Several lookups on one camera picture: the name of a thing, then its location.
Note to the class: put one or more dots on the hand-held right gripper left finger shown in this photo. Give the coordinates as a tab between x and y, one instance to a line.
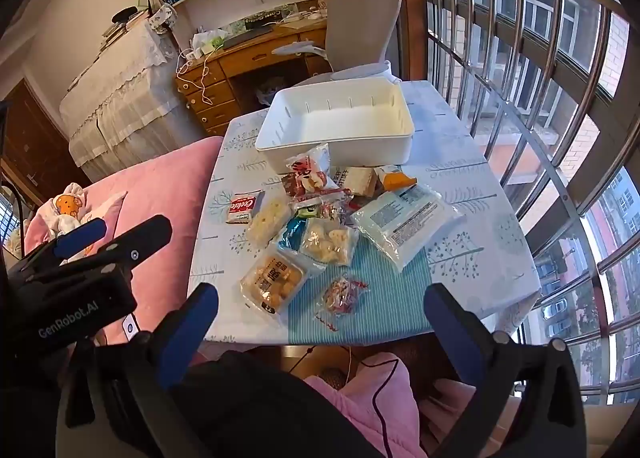
185	343

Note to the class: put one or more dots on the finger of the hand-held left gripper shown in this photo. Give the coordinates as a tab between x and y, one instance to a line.
80	237
145	238

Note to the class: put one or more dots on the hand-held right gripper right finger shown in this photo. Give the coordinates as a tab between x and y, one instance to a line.
452	333

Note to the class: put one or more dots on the red and white cookie packet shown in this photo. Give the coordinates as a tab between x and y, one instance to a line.
243	208

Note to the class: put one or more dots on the yellow pastry tray packet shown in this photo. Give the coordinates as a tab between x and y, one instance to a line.
272	283

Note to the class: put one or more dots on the small red candy packet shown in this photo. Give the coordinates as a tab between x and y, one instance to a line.
342	295

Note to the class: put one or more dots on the large clear white packet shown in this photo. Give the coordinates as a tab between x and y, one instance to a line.
405	223

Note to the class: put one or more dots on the clear packet of pale pastries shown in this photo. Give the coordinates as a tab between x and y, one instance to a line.
270	220

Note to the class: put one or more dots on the clear packet of puffed snacks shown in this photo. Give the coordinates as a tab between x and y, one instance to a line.
330	240

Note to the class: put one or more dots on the dark brown snack packet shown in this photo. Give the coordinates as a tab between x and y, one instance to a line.
290	184

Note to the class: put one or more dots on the orange white tube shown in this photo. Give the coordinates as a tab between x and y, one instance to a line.
395	180

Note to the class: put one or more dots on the small green snack packet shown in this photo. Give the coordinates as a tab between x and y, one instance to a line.
307	210

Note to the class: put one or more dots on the cartoon print snack bag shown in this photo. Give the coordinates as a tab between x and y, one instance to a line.
307	168

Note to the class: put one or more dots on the beige brown snack packet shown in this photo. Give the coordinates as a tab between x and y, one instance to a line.
360	181

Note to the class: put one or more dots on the white plastic bin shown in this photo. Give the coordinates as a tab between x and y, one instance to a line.
350	118

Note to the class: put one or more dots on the white cartoon bear pillow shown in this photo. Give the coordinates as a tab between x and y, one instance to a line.
67	208

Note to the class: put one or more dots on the pink blanket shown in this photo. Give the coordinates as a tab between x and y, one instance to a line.
165	188

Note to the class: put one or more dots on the dark cloth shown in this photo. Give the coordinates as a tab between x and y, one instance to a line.
260	413

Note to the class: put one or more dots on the person's pink quilted clothing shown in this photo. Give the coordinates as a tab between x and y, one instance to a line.
370	408

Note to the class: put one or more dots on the dark wooden cabinet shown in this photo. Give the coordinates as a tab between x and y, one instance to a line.
25	138

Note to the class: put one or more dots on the white lace cloth cover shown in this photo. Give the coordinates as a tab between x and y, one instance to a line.
125	88

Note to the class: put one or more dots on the metal window grille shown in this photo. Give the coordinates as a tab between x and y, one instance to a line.
564	197

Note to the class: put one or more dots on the waste bin with white liner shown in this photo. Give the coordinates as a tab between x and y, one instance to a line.
267	90

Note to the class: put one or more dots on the white plastic bag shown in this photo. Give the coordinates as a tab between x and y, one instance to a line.
207	40

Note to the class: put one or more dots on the wooden desk with drawers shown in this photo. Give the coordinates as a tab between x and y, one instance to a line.
250	58

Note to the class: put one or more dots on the grey office chair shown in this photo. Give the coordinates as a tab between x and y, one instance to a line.
362	23

